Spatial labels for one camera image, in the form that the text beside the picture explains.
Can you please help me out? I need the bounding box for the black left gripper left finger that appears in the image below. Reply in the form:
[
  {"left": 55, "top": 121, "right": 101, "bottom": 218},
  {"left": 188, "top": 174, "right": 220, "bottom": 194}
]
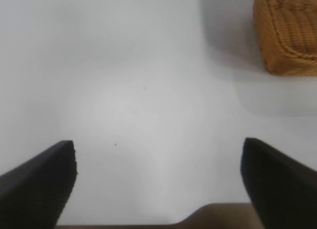
[{"left": 0, "top": 139, "right": 78, "bottom": 229}]

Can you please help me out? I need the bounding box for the woven wicker rectangular basket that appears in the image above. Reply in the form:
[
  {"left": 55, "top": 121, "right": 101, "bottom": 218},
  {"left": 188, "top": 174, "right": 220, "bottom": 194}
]
[{"left": 253, "top": 0, "right": 317, "bottom": 77}]

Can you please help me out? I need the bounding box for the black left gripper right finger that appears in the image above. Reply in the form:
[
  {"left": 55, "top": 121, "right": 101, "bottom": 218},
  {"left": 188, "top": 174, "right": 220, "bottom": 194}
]
[{"left": 241, "top": 137, "right": 317, "bottom": 229}]

